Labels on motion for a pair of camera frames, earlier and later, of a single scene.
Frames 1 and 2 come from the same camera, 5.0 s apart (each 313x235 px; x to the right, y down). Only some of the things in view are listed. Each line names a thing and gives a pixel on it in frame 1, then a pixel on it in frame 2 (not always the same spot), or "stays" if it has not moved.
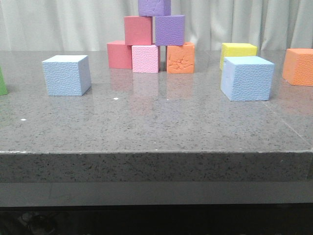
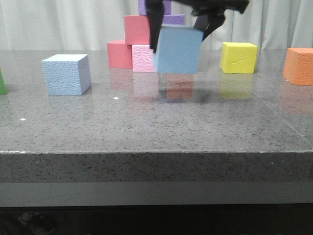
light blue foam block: (68, 75) stays
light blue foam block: (247, 78) -> (178, 50)
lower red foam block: (120, 55) stays
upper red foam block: (138, 30) stays
